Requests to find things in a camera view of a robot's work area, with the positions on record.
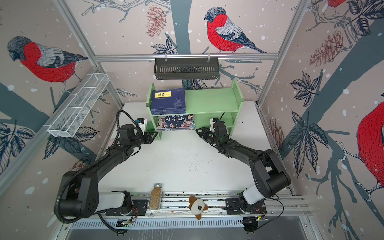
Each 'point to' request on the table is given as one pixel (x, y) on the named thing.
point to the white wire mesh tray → (70, 119)
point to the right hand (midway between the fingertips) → (195, 132)
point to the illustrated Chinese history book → (175, 122)
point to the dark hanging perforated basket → (189, 69)
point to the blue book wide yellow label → (167, 112)
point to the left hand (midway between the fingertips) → (154, 132)
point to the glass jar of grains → (156, 197)
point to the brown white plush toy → (197, 206)
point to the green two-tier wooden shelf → (223, 104)
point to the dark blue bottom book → (168, 101)
